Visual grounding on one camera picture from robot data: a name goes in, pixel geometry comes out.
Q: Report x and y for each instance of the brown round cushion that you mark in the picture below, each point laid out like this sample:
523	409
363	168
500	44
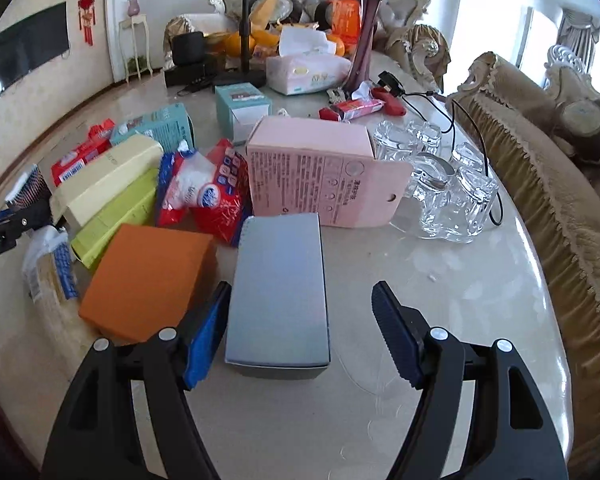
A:
585	120

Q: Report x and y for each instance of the teal white small box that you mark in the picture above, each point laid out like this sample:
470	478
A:
240	97

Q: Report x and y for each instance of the red blue tissue packaging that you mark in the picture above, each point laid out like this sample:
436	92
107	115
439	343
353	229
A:
220	190

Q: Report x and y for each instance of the grey curtain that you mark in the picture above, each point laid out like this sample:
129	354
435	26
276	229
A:
577	30

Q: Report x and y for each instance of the white side table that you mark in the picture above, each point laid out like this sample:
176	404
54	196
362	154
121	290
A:
135	22

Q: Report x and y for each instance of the red knot wall decoration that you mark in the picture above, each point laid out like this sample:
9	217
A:
86	12

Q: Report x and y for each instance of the ornate silver chair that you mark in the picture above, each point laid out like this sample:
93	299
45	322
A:
567	62

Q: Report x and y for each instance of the red black plug device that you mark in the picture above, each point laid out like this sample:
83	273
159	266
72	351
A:
387	87

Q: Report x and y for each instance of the cream armchair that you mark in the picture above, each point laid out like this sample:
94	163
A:
205	22

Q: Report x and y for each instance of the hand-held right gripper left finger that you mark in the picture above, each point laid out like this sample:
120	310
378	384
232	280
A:
205	340

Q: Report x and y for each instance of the orange packet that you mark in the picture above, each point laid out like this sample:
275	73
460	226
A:
345	20

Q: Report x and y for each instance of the black wall television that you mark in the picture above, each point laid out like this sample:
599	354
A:
27	52

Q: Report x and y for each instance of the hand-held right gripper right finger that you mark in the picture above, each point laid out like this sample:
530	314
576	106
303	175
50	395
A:
397	335

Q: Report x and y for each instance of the black flat box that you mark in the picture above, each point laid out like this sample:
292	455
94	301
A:
192	74

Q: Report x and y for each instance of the yellow bag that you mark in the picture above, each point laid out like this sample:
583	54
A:
265	2

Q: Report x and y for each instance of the red pink snack wrapper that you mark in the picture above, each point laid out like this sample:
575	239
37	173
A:
352	107

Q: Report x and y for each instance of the pink cardboard box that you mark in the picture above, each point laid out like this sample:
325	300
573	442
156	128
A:
300	175

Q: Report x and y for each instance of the green cardboard box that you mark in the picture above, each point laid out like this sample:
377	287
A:
115	220

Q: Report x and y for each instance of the cluster of clear glass cups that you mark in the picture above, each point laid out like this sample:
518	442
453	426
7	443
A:
435	180

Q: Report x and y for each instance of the clear blue printed plastic bag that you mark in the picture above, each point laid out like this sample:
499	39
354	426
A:
50	265

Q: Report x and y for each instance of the purple glass vase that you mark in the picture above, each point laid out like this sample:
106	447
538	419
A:
365	50

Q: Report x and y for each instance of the black tripod stand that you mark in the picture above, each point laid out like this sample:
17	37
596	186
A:
245	20

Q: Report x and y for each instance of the teal printed cardboard box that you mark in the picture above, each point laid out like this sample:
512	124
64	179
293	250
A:
165	122

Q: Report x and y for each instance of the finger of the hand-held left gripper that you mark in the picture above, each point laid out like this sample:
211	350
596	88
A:
30	216

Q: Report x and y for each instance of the red snack packet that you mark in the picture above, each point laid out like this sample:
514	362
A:
77	162

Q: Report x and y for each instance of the beige fringed sofa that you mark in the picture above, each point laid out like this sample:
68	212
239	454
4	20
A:
555	200

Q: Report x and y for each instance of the grey cardboard box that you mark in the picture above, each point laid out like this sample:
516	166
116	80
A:
280	290

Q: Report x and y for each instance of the white soft tissue pack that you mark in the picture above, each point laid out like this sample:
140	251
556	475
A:
305	72

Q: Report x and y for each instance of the black speaker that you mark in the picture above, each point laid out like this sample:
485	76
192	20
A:
187	49

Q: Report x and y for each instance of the orange cardboard box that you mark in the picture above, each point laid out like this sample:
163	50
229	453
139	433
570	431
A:
145	280

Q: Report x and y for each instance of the dark striped wrapper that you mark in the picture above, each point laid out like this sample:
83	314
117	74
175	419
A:
27	185

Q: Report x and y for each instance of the pale yellow cardboard box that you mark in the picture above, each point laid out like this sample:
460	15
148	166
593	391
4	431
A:
105	175

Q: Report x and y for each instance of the pink vase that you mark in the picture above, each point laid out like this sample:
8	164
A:
133	6

